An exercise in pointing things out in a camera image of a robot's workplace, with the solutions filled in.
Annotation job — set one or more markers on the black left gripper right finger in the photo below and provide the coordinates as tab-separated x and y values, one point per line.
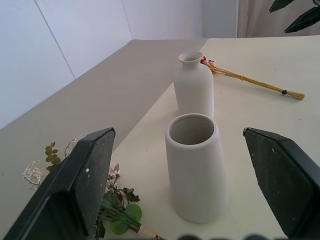
282	182

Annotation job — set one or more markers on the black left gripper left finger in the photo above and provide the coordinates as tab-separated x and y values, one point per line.
75	180

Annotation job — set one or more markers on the white wide-mouth ceramic vase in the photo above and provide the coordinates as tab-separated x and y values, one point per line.
197	172

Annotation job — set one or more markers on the white narrow-neck ceramic vase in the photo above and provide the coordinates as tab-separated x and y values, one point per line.
193	87

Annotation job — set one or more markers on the yellow dried stem bundle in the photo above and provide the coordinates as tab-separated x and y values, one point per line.
252	80

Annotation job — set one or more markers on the dark green plant leaves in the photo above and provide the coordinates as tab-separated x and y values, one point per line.
300	17

